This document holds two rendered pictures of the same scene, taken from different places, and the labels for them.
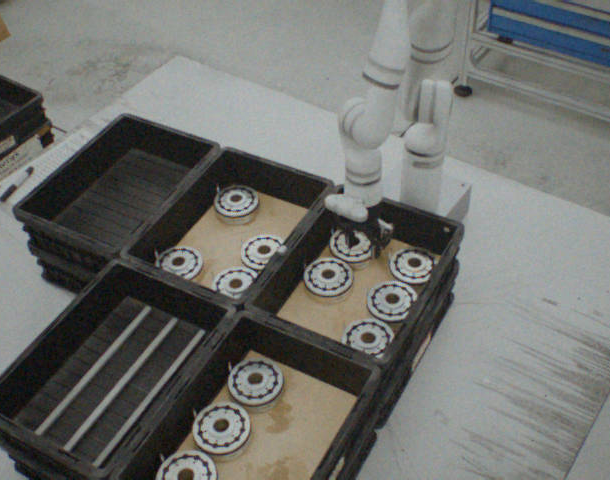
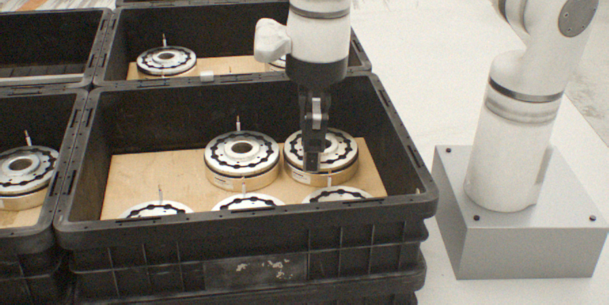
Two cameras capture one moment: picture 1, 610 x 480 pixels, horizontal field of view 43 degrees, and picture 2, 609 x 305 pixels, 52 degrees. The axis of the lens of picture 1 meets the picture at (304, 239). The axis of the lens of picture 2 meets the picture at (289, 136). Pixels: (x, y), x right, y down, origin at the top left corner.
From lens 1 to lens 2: 1.17 m
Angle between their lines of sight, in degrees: 40
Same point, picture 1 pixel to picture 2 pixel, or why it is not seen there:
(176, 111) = (414, 20)
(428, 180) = (497, 142)
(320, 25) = not seen: outside the picture
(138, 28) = not seen: hidden behind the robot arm
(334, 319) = (188, 197)
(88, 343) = (35, 68)
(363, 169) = not seen: outside the picture
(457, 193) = (568, 220)
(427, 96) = not seen: outside the picture
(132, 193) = not seen: hidden behind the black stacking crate
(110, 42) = (525, 37)
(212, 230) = (246, 66)
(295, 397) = (29, 220)
